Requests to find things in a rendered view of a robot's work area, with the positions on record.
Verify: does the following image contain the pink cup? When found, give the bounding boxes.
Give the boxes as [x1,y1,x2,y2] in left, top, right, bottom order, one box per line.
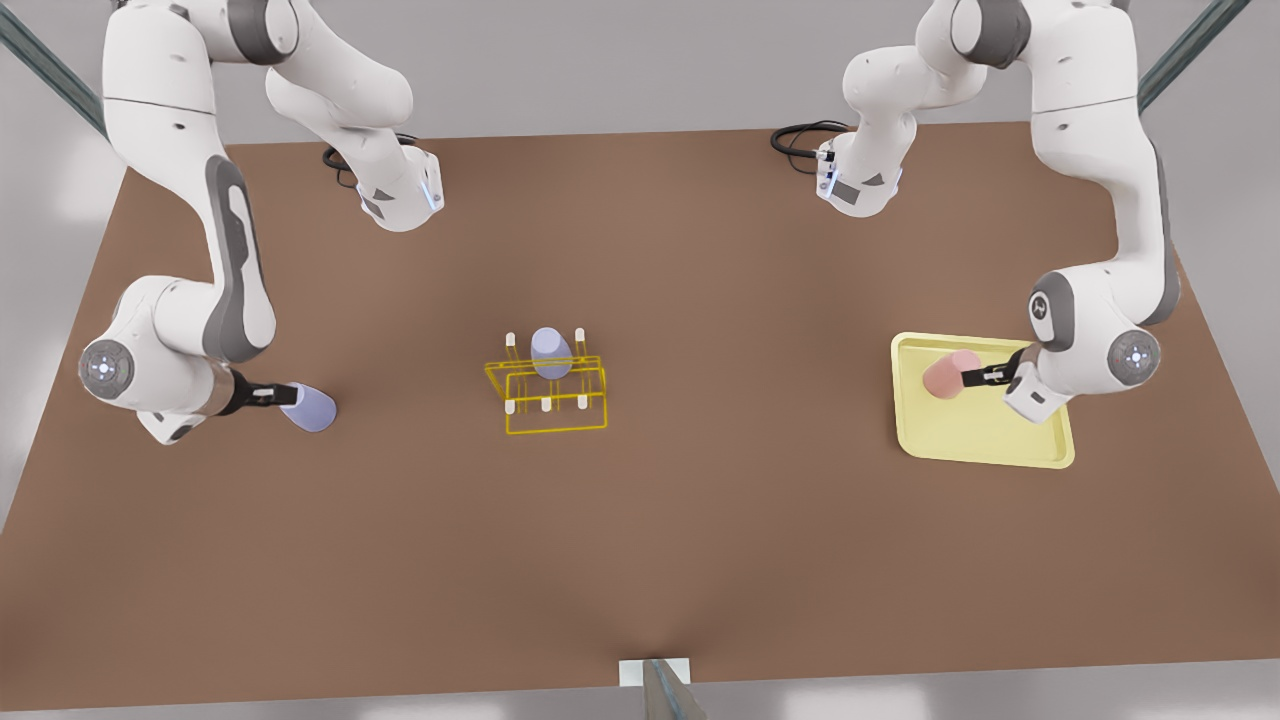
[921,349,984,402]

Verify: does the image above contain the lavender cup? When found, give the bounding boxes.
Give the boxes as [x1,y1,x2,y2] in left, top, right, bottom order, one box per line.
[529,326,575,381]
[279,382,339,434]

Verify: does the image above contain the pale yellow tray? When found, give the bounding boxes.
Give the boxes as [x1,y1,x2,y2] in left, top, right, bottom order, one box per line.
[890,332,1077,471]

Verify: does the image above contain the black cable loop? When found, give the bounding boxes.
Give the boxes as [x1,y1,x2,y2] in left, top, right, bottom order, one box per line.
[321,133,421,172]
[770,120,853,160]

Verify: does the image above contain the yellow wire cup rack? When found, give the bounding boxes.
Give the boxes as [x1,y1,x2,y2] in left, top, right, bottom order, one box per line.
[484,328,610,436]

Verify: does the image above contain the silver frame post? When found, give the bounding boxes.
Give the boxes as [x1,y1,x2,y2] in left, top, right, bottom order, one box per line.
[1137,0,1253,113]
[0,8,110,142]
[640,658,708,720]

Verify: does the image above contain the white post foot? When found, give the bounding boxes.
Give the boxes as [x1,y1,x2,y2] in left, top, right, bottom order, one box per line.
[618,657,693,688]

